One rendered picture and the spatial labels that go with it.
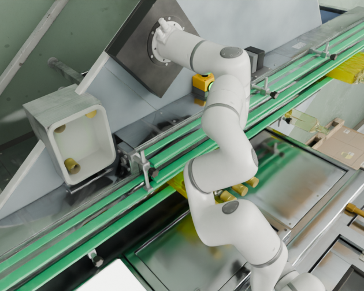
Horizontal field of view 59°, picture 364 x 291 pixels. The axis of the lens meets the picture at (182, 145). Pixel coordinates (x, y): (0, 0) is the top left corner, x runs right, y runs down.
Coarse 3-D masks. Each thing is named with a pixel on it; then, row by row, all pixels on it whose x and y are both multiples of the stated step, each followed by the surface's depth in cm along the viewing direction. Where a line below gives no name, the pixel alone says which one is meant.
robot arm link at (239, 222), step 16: (192, 160) 71; (192, 192) 69; (192, 208) 68; (208, 208) 68; (224, 208) 64; (240, 208) 62; (256, 208) 63; (208, 224) 65; (224, 224) 62; (240, 224) 61; (256, 224) 61; (208, 240) 66; (224, 240) 64; (240, 240) 62; (256, 240) 62; (272, 240) 63; (256, 256) 63; (272, 256) 63
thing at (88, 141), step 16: (80, 112) 87; (96, 112) 94; (48, 128) 86; (80, 128) 98; (96, 128) 101; (64, 144) 97; (80, 144) 101; (96, 144) 105; (112, 144) 100; (64, 160) 99; (80, 160) 103; (96, 160) 103; (112, 160) 103; (64, 176) 93; (80, 176) 98
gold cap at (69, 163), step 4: (68, 160) 99; (72, 160) 99; (64, 164) 99; (68, 164) 98; (72, 164) 97; (76, 164) 98; (68, 168) 98; (72, 168) 100; (76, 168) 100; (80, 168) 99; (72, 172) 99; (76, 172) 99
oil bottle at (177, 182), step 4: (180, 172) 112; (176, 176) 110; (180, 176) 110; (172, 180) 111; (176, 180) 109; (180, 180) 109; (172, 184) 112; (176, 184) 110; (180, 184) 108; (184, 184) 107; (176, 188) 111; (180, 188) 109; (184, 188) 107; (180, 192) 110; (184, 192) 108; (184, 196) 109
